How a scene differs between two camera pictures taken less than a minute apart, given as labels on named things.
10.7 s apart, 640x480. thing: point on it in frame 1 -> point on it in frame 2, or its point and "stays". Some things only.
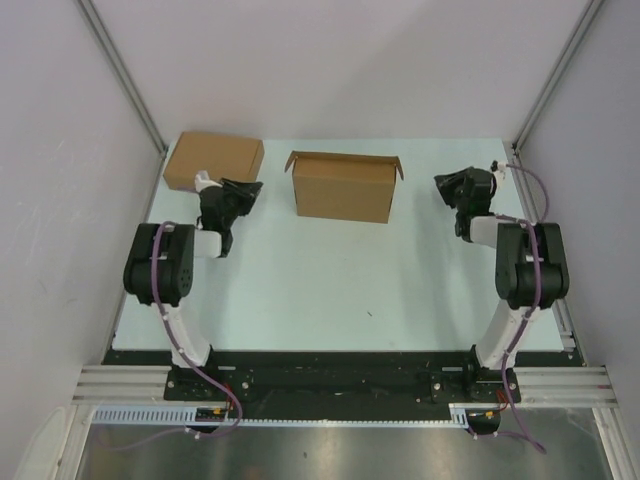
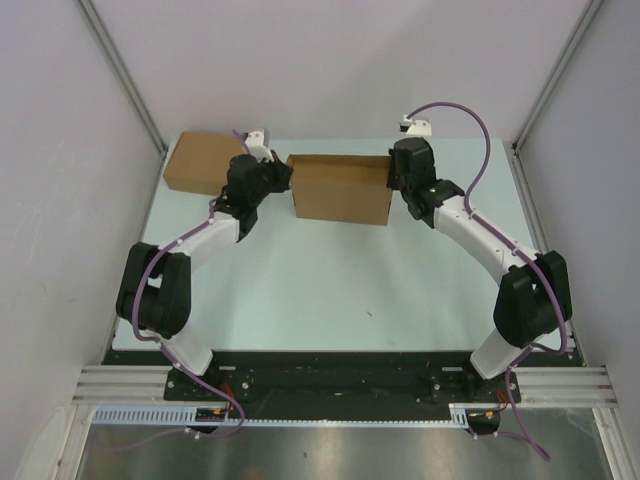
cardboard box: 344,186 stays
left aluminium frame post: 99,27 stays
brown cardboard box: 221,156 stays
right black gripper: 446,182 -> 391,182
